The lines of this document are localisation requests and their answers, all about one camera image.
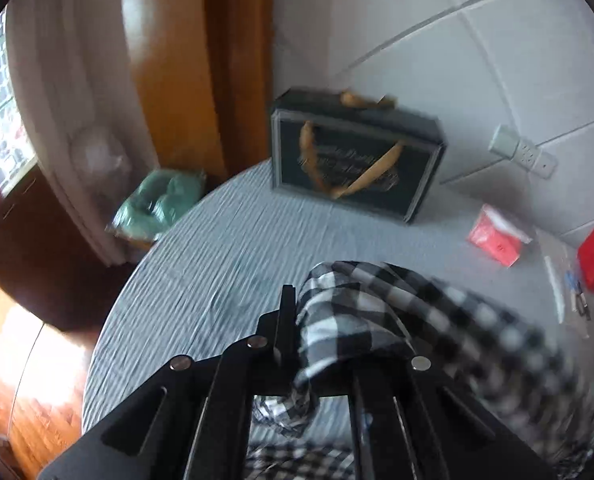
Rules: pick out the white wall socket panel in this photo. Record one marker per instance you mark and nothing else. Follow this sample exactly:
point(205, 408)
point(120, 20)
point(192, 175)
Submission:
point(508, 144)

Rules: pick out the dark green gift bag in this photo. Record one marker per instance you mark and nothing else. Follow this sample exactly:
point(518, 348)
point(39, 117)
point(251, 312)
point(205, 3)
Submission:
point(350, 150)

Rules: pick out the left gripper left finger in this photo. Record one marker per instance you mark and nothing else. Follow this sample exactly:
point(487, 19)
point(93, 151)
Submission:
point(190, 420)

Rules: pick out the black white checkered garment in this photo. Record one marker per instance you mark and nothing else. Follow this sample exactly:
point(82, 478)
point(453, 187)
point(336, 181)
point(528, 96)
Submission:
point(347, 309)

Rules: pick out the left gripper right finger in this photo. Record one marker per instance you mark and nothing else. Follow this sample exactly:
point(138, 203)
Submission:
point(409, 421)

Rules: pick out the red tissue pack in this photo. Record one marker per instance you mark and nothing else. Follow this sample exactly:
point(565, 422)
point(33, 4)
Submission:
point(497, 236)

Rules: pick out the green cloth bundle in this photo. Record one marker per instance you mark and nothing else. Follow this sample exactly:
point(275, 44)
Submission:
point(156, 205)

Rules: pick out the white curtain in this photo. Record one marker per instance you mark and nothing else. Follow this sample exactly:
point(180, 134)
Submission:
point(70, 71)

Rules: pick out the light blue striped bedsheet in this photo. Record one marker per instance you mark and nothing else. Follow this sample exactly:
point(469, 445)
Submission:
point(221, 267)

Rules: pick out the clear plastic document bag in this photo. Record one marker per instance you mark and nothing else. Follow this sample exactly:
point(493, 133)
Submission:
point(571, 306)

